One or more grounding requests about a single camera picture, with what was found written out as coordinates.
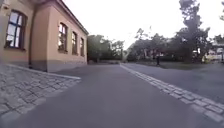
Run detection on group of dark trees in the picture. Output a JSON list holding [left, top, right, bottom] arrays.
[[87, 34, 125, 64], [126, 0, 224, 64]]

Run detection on grey asphalt path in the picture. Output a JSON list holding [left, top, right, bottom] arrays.
[[6, 63, 224, 128]]

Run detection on grey asphalt road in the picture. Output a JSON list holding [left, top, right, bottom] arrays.
[[123, 62, 224, 104]]

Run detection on orange building with grey base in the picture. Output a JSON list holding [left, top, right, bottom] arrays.
[[0, 0, 90, 73]]

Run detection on cobblestone edging strip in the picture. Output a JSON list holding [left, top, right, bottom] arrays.
[[119, 63, 224, 124]]

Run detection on grey cobblestone paving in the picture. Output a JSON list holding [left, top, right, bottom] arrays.
[[0, 63, 82, 123]]

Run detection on pale building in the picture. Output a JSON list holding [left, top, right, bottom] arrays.
[[206, 41, 224, 64]]

